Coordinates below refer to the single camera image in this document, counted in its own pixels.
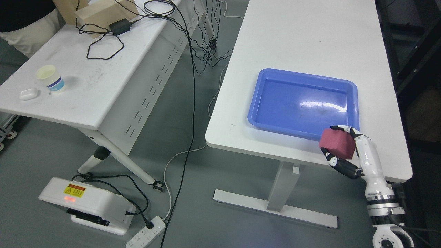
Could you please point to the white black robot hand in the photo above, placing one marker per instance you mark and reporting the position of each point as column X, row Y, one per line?
column 365, row 163

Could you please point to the pink foam block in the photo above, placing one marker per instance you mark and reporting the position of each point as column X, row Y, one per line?
column 338, row 142

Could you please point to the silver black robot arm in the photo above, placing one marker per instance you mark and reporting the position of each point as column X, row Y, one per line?
column 388, row 217

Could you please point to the blue plastic tray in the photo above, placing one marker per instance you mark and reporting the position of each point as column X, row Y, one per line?
column 302, row 105

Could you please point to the white table with leg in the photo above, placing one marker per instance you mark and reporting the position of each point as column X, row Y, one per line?
column 298, row 67

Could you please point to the white power strip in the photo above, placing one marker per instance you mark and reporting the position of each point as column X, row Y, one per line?
column 145, row 236

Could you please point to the white folding table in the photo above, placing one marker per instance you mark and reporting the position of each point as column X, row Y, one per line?
column 107, row 100

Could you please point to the white device with warning label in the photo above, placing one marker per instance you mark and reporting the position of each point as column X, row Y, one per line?
column 89, row 205

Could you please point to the black power adapter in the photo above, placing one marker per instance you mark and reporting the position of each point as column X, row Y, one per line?
column 120, row 27

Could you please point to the beige cardboard box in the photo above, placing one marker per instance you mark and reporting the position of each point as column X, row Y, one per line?
column 99, row 15

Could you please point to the paper cup blue band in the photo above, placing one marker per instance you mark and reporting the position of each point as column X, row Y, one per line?
column 51, row 79

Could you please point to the white earbuds case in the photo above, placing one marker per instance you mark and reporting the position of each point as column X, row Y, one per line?
column 28, row 94

